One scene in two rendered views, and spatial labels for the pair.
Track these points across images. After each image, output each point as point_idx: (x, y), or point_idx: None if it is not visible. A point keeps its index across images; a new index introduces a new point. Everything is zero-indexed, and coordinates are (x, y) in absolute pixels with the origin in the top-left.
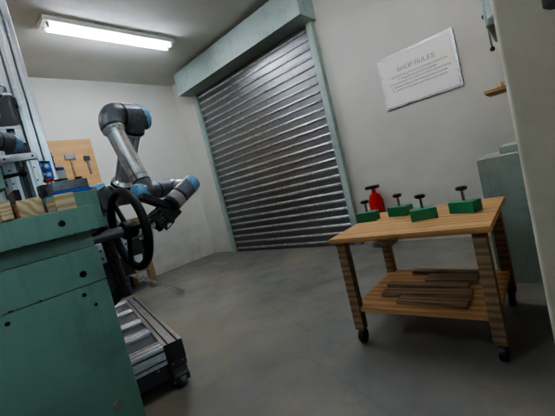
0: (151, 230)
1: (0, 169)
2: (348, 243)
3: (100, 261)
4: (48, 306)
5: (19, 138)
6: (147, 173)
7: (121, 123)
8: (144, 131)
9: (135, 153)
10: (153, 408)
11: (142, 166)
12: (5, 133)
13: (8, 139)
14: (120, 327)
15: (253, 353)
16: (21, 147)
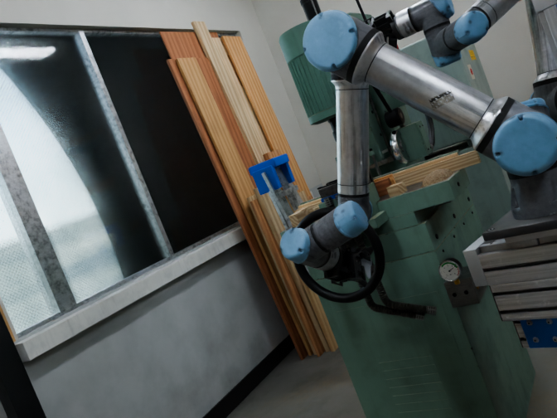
0: (297, 272)
1: (336, 162)
2: None
3: (307, 268)
4: None
5: (457, 27)
6: (338, 187)
7: (331, 80)
8: (344, 75)
9: (336, 143)
10: None
11: (337, 172)
12: (448, 28)
13: (448, 40)
14: (326, 317)
15: None
16: (467, 39)
